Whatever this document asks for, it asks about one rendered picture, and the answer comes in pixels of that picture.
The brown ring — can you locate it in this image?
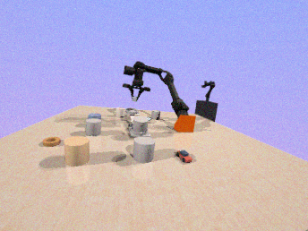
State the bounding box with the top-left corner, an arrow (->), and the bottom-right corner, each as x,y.
43,137 -> 60,147

